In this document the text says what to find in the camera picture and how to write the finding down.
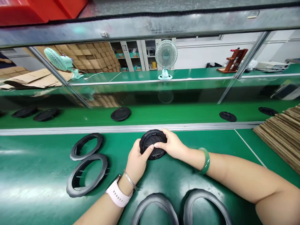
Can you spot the person's left hand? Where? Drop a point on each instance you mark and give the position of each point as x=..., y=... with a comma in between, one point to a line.
x=136, y=159

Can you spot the person's right hand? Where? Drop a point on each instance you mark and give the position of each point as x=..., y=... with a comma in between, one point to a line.
x=173, y=145

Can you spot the black round vent assembly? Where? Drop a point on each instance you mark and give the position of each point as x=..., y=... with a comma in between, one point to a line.
x=153, y=143

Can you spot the black round vent disc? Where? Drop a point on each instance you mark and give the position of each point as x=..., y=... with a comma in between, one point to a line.
x=24, y=111
x=46, y=114
x=120, y=114
x=227, y=116
x=268, y=110

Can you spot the mint green desk fan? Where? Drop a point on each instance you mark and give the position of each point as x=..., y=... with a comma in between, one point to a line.
x=165, y=56

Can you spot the white storage cabinet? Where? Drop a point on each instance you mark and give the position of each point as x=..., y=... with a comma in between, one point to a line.
x=138, y=55

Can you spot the brown wooden stand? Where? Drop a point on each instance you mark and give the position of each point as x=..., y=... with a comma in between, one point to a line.
x=234, y=61

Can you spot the stack of brown cardboard sheets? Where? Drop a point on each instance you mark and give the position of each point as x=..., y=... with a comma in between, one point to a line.
x=281, y=133

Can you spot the stack of brown cartons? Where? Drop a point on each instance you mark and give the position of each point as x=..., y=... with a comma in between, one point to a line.
x=91, y=56

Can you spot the mint green clip fan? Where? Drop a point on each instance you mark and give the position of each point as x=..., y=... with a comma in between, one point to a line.
x=61, y=62

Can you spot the grey overhead shelf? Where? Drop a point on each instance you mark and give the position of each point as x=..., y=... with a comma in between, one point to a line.
x=150, y=23

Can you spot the white machine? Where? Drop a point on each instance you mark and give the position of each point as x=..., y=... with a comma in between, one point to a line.
x=273, y=65

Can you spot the flattened brown cardboard boxes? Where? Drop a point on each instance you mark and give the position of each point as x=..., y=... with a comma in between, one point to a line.
x=25, y=78

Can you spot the red plastic crate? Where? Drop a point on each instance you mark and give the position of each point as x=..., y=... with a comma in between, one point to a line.
x=35, y=10

